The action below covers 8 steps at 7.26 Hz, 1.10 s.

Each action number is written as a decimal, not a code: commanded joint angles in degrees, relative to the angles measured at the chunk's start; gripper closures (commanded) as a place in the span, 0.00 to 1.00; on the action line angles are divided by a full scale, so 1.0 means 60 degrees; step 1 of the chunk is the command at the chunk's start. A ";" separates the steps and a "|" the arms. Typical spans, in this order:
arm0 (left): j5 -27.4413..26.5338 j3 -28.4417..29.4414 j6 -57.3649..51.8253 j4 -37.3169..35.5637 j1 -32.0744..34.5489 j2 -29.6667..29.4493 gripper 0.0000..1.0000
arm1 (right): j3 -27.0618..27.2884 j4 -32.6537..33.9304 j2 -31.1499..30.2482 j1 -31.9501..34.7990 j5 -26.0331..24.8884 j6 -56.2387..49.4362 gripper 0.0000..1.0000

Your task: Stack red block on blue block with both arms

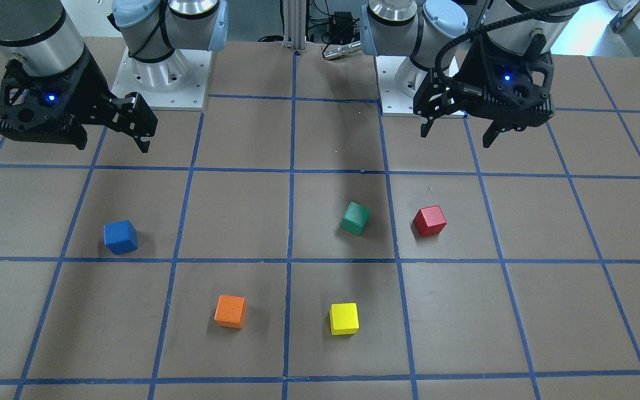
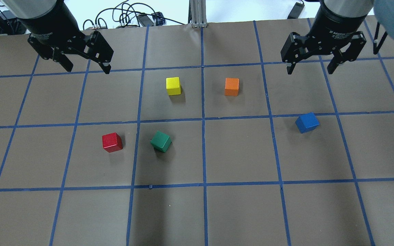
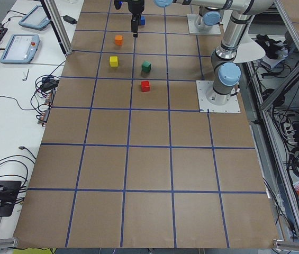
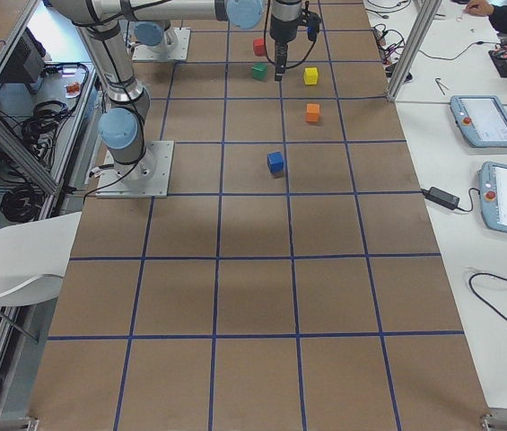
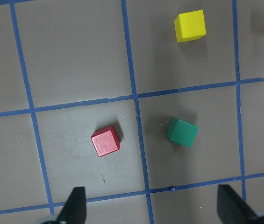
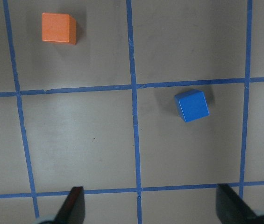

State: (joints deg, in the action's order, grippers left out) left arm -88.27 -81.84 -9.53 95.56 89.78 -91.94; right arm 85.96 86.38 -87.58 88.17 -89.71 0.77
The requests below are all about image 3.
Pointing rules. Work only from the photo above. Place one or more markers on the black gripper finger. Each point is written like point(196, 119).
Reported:
point(135, 22)

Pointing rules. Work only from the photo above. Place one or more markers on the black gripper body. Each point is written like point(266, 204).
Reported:
point(136, 6)

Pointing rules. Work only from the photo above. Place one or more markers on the red wooden block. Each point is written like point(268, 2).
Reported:
point(145, 86)

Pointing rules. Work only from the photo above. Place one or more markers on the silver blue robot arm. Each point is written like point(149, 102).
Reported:
point(226, 72)
point(207, 17)

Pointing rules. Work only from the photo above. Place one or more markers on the blue wooden block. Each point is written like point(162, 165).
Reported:
point(142, 20)

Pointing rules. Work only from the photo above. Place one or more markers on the orange wooden block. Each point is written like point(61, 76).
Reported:
point(118, 40)

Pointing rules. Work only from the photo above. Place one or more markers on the yellow wooden block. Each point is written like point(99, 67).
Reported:
point(114, 61)

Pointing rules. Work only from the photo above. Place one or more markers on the green wooden block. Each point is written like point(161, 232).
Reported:
point(146, 66)

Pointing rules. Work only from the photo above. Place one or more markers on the black power adapter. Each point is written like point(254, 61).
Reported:
point(69, 19)

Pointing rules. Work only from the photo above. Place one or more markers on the far blue teach pendant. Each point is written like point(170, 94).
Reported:
point(35, 19)

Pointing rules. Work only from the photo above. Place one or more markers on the blue teach pendant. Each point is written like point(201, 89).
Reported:
point(35, 19)
point(20, 49)

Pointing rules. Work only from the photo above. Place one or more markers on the near blue teach pendant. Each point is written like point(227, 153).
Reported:
point(20, 49)

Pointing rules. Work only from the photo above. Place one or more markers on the brown paper table cover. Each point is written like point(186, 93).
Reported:
point(121, 168)

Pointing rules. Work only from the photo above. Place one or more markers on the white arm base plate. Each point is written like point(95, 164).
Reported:
point(196, 26)
point(211, 102)

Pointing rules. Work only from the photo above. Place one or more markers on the aluminium frame post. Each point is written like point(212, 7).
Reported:
point(53, 16)

